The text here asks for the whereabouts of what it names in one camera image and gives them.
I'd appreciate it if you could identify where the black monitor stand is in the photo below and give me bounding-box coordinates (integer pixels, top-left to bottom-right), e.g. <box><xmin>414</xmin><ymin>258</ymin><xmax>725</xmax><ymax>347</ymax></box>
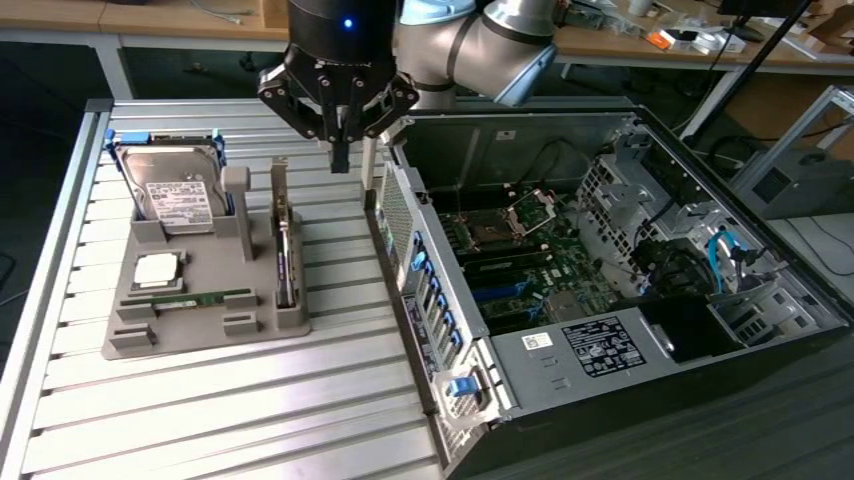
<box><xmin>718</xmin><ymin>0</ymin><xmax>767</xmax><ymax>42</ymax></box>

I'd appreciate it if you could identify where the silver CPU chip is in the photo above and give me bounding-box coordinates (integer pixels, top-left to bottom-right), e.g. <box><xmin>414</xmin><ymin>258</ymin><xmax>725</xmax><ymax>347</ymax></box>
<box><xmin>131</xmin><ymin>253</ymin><xmax>183</xmax><ymax>290</ymax></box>

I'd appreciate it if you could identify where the black RAM stick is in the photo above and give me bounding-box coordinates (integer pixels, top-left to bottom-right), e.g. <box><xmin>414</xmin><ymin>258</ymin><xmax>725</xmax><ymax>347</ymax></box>
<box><xmin>462</xmin><ymin>251</ymin><xmax>559</xmax><ymax>275</ymax></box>

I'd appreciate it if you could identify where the grey parts rack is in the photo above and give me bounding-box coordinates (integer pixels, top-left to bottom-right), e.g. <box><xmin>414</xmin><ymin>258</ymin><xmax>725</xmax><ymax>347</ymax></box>
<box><xmin>100</xmin><ymin>166</ymin><xmax>315</xmax><ymax>361</ymax></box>

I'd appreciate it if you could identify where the blue expansion slot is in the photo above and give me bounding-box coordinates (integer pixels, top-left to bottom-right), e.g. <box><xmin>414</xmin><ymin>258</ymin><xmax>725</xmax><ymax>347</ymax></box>
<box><xmin>474</xmin><ymin>282</ymin><xmax>535</xmax><ymax>303</ymax></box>

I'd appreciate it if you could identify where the white small box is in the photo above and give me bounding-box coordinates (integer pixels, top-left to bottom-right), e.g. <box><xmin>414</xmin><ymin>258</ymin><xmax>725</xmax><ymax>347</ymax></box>
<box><xmin>679</xmin><ymin>27</ymin><xmax>747</xmax><ymax>55</ymax></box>

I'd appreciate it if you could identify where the brown cardboard box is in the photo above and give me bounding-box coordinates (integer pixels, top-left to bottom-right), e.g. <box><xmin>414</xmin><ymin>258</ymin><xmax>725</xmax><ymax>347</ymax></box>
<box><xmin>260</xmin><ymin>0</ymin><xmax>292</xmax><ymax>30</ymax></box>
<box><xmin>805</xmin><ymin>4</ymin><xmax>854</xmax><ymax>56</ymax></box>

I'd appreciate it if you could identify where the wooden desk with metal legs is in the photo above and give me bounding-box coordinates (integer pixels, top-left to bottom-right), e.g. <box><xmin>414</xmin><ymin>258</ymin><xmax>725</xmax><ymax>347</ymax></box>
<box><xmin>0</xmin><ymin>0</ymin><xmax>290</xmax><ymax>100</ymax></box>

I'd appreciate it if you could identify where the black stand pole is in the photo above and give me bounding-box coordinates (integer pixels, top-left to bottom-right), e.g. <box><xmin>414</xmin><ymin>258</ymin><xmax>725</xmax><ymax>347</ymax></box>
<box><xmin>678</xmin><ymin>0</ymin><xmax>819</xmax><ymax>141</ymax></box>

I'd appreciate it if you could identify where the blue disk wire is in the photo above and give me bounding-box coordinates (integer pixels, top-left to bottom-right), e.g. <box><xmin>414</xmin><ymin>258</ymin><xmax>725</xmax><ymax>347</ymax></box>
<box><xmin>705</xmin><ymin>227</ymin><xmax>743</xmax><ymax>297</ymax></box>

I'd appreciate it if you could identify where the grey chipset heatsink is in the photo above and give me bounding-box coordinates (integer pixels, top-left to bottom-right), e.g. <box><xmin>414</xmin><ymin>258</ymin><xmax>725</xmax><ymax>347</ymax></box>
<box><xmin>543</xmin><ymin>292</ymin><xmax>583</xmax><ymax>322</ymax></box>

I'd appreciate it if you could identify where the black plastic drive cover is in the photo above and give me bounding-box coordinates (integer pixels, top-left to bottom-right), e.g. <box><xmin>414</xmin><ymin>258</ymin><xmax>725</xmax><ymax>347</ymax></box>
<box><xmin>637</xmin><ymin>294</ymin><xmax>747</xmax><ymax>365</ymax></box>

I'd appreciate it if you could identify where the graphics card with metal bracket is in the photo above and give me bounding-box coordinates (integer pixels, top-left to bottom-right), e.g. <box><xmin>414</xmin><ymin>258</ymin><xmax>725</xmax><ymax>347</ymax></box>
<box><xmin>270</xmin><ymin>157</ymin><xmax>303</xmax><ymax>309</ymax></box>

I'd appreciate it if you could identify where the grey computer tower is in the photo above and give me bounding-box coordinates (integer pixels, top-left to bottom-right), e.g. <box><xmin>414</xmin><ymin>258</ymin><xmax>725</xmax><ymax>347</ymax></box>
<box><xmin>730</xmin><ymin>145</ymin><xmax>854</xmax><ymax>221</ymax></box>

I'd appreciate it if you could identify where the green Dell motherboard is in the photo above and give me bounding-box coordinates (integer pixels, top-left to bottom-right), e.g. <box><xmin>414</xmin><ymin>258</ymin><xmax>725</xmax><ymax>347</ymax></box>
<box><xmin>436</xmin><ymin>189</ymin><xmax>642</xmax><ymax>336</ymax></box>

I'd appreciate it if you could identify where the wooden desk with clutter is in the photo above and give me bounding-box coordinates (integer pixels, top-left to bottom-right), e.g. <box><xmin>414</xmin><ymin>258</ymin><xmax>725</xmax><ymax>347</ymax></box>
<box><xmin>552</xmin><ymin>0</ymin><xmax>854</xmax><ymax>139</ymax></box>

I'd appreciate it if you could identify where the black wire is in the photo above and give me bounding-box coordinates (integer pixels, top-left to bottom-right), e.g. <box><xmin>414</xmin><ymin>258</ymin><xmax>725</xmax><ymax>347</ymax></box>
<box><xmin>536</xmin><ymin>139</ymin><xmax>602</xmax><ymax>189</ymax></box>

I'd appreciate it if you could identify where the metal socket cover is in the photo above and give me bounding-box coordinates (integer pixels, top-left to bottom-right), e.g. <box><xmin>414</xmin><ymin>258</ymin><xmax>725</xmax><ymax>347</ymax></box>
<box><xmin>504</xmin><ymin>187</ymin><xmax>560</xmax><ymax>236</ymax></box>

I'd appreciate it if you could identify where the silver hard disk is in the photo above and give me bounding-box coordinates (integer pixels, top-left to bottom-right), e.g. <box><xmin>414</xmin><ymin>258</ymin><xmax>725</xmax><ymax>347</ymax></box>
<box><xmin>117</xmin><ymin>144</ymin><xmax>226</xmax><ymax>236</ymax></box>

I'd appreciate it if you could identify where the blue disk caddy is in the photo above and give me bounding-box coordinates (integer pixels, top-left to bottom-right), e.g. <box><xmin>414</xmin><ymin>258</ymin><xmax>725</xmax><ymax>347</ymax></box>
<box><xmin>104</xmin><ymin>128</ymin><xmax>234</xmax><ymax>226</ymax></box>

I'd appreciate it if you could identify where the grey power supply unit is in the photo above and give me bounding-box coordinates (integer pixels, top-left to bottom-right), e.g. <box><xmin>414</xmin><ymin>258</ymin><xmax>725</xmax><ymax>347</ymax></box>
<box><xmin>486</xmin><ymin>305</ymin><xmax>673</xmax><ymax>409</ymax></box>

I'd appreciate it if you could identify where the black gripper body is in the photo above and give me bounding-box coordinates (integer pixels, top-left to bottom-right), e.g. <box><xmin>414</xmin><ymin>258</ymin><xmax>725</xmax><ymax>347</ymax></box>
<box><xmin>284</xmin><ymin>0</ymin><xmax>402</xmax><ymax>109</ymax></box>

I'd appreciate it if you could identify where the perforated metal drive cage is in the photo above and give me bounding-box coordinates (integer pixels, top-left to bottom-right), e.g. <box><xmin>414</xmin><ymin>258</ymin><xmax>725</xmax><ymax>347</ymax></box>
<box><xmin>574</xmin><ymin>149</ymin><xmax>677</xmax><ymax>241</ymax></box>

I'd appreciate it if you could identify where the CPU socket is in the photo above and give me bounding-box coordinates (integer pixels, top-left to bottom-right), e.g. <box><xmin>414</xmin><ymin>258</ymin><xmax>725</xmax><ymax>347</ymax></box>
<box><xmin>460</xmin><ymin>208</ymin><xmax>527</xmax><ymax>250</ymax></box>

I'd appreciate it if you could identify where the black open PC case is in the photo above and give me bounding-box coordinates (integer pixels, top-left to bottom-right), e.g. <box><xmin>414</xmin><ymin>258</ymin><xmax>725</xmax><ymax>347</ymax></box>
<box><xmin>364</xmin><ymin>102</ymin><xmax>854</xmax><ymax>480</ymax></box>

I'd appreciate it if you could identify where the metal disk bay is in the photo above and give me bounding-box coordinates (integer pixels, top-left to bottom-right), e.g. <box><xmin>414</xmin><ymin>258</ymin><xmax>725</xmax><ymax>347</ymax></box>
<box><xmin>706</xmin><ymin>279</ymin><xmax>829</xmax><ymax>349</ymax></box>

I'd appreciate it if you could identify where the green RAM stick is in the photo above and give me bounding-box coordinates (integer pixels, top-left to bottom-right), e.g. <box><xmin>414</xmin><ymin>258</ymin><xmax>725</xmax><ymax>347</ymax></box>
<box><xmin>136</xmin><ymin>289</ymin><xmax>254</xmax><ymax>308</ymax></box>

